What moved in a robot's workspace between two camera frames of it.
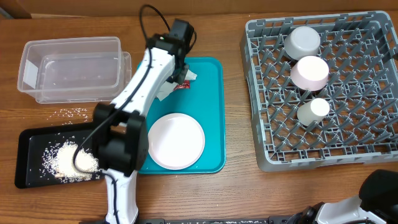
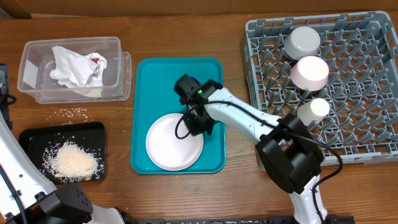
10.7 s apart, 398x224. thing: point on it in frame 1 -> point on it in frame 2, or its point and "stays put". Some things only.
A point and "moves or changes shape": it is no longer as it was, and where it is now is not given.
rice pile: [60, 161] stays put
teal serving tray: [204, 101] stays put
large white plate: [176, 141] stays put
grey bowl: [302, 42] stays put
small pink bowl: [310, 73] stays put
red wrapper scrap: [185, 85] moves or changes shape
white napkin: [168, 87] -> [83, 73]
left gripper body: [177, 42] -> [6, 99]
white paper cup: [313, 111] stays put
